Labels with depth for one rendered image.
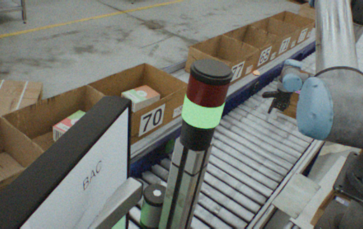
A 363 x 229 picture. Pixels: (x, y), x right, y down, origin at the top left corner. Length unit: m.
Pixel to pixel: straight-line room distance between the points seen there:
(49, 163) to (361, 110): 0.68
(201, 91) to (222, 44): 2.06
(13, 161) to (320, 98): 1.09
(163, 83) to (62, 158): 1.39
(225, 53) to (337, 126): 1.67
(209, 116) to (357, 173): 0.66
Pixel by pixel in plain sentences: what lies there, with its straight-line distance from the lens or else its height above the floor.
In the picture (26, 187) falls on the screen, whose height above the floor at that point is 1.55.
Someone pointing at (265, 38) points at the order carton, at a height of 1.00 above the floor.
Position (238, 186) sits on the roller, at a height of 0.75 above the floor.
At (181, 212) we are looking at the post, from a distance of 0.53.
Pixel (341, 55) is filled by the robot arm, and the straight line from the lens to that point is 1.03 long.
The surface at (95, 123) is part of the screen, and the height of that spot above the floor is 1.55.
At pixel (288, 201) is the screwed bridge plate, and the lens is 1.67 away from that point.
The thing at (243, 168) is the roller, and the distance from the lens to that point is 1.75.
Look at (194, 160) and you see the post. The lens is 0.46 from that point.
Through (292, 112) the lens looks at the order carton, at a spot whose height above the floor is 0.79.
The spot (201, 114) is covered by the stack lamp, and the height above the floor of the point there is 1.61.
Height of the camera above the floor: 1.83
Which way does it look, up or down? 33 degrees down
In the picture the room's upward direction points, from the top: 11 degrees clockwise
